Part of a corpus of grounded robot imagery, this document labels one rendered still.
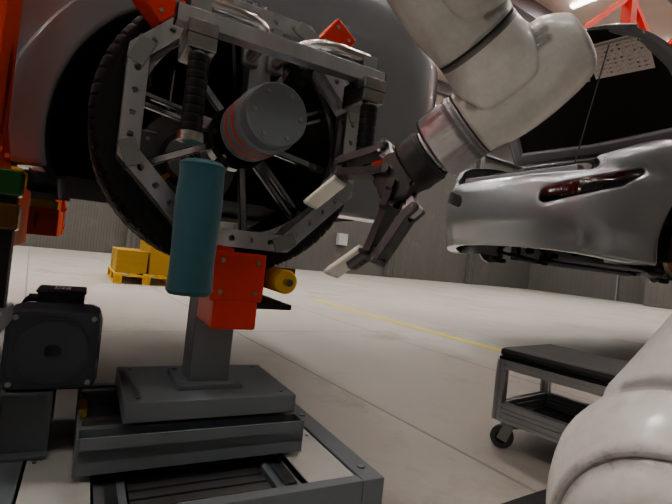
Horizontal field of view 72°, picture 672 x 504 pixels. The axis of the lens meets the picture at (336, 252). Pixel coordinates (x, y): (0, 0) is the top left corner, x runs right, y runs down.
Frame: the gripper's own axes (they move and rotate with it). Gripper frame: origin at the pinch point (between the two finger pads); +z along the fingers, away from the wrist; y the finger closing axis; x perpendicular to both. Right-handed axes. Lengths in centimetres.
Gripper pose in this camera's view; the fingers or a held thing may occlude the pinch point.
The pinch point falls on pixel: (324, 234)
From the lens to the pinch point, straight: 70.5
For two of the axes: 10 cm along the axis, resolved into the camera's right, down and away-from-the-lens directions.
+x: -6.4, -2.9, -7.1
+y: -2.5, -8.0, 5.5
